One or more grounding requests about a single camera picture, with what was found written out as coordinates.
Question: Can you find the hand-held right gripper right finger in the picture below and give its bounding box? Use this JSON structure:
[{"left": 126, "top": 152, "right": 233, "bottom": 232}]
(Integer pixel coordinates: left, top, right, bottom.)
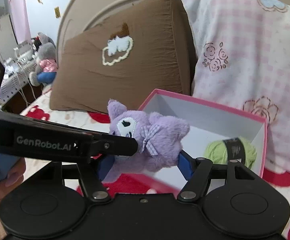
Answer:
[{"left": 177, "top": 150, "right": 263, "bottom": 202}]

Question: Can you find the brown pillow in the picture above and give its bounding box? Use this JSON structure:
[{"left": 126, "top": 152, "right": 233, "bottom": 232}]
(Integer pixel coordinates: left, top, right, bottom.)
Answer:
[{"left": 49, "top": 0, "right": 193, "bottom": 113}]

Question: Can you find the pink cardboard box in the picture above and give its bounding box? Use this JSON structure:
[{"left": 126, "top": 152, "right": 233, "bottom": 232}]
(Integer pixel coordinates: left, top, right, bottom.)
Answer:
[{"left": 92, "top": 89, "right": 268, "bottom": 198}]

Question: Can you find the grey plush toy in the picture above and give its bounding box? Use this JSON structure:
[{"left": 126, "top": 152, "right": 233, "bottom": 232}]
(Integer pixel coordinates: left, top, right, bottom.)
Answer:
[{"left": 29, "top": 32, "right": 58, "bottom": 87}]

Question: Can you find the pink checked pillow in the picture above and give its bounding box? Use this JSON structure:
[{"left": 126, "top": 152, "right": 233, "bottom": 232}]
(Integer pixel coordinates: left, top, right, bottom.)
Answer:
[{"left": 181, "top": 0, "right": 290, "bottom": 178}]

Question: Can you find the bear printed blanket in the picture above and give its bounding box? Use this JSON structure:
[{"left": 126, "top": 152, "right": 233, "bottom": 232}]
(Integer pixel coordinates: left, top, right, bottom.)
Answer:
[{"left": 0, "top": 90, "right": 290, "bottom": 240}]

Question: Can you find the beige headboard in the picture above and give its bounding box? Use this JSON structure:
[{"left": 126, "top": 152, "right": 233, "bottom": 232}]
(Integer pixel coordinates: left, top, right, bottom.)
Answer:
[{"left": 56, "top": 0, "right": 235, "bottom": 63}]

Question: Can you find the purple plush toy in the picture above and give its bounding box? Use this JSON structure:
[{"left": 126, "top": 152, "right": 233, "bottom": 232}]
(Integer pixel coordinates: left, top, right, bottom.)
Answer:
[{"left": 102, "top": 99, "right": 191, "bottom": 183}]

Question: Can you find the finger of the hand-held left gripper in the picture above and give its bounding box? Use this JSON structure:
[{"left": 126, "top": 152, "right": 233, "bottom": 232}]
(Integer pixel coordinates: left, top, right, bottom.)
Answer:
[{"left": 92, "top": 134, "right": 138, "bottom": 162}]

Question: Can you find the green yarn ball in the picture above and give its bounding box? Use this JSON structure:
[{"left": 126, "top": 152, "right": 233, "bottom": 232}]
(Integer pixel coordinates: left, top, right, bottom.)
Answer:
[{"left": 204, "top": 137, "right": 257, "bottom": 168}]

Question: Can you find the white cabinet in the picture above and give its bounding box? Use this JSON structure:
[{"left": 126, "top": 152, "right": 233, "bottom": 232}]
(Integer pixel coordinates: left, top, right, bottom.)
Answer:
[{"left": 0, "top": 14, "right": 18, "bottom": 61}]

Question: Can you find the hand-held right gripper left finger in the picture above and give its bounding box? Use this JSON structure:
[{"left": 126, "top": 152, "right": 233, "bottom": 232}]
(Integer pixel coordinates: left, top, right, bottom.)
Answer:
[{"left": 51, "top": 154, "right": 116, "bottom": 204}]

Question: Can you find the pink hanging cloth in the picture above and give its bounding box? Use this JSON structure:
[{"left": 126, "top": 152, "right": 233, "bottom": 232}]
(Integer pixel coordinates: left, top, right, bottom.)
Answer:
[{"left": 9, "top": 0, "right": 32, "bottom": 42}]

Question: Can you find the person's left hand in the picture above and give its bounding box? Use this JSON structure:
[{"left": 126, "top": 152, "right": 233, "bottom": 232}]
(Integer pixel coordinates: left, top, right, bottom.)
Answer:
[{"left": 0, "top": 158, "right": 27, "bottom": 221}]

